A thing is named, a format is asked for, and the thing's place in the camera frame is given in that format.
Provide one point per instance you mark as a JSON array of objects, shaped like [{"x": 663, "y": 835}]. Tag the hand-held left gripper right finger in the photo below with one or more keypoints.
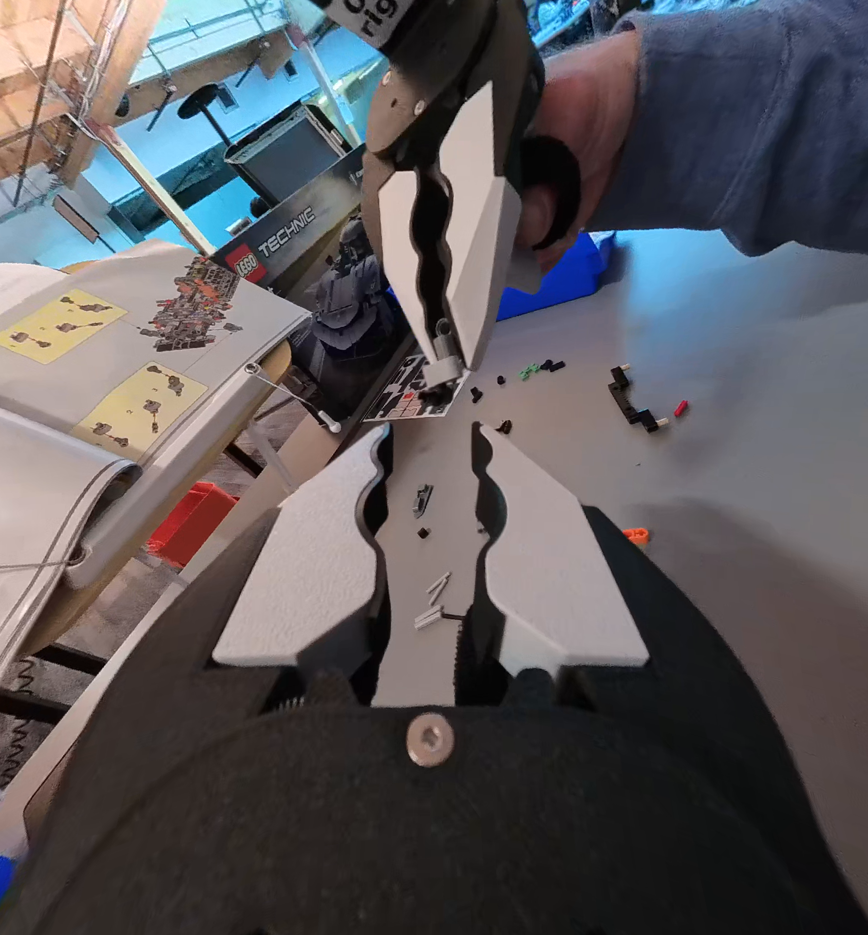
[{"x": 565, "y": 584}]

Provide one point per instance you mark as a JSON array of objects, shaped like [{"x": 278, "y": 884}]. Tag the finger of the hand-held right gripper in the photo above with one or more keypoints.
[
  {"x": 478, "y": 204},
  {"x": 401, "y": 219}
]

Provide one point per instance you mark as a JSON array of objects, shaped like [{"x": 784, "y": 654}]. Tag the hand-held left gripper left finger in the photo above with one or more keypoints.
[{"x": 295, "y": 584}]

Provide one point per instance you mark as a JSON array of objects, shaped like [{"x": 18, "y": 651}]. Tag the grey lego connector subassembly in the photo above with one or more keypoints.
[{"x": 448, "y": 358}]

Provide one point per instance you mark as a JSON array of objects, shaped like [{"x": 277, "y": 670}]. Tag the orange lego connector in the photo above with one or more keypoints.
[{"x": 637, "y": 535}]

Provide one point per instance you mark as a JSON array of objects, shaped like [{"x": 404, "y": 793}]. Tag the dark lego set box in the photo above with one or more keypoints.
[{"x": 280, "y": 241}]

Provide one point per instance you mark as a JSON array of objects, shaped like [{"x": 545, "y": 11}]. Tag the light grey lego axle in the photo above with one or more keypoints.
[
  {"x": 441, "y": 581},
  {"x": 434, "y": 589}
]

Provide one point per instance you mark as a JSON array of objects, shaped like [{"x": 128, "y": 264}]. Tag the dark grey lego piece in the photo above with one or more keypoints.
[{"x": 423, "y": 499}]

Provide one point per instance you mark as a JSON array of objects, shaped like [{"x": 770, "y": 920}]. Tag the green lego piece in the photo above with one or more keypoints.
[{"x": 529, "y": 372}]

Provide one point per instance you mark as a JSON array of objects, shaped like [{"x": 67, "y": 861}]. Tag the lego sticker sheet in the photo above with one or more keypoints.
[{"x": 405, "y": 405}]

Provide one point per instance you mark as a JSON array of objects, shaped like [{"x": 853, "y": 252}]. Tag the black lego beam tan pins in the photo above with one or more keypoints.
[{"x": 628, "y": 402}]

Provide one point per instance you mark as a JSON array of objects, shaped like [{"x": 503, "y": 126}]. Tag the lego instruction booklet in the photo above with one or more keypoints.
[{"x": 76, "y": 329}]

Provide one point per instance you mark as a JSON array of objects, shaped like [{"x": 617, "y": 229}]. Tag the person's right hand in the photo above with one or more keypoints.
[{"x": 595, "y": 117}]

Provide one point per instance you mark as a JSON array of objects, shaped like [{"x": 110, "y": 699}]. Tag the blue plastic bin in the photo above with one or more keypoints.
[{"x": 573, "y": 277}]

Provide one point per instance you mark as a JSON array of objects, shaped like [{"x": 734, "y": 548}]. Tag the black monitor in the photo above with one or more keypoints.
[{"x": 288, "y": 157}]

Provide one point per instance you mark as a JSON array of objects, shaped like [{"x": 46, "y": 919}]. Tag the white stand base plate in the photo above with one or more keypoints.
[{"x": 65, "y": 617}]

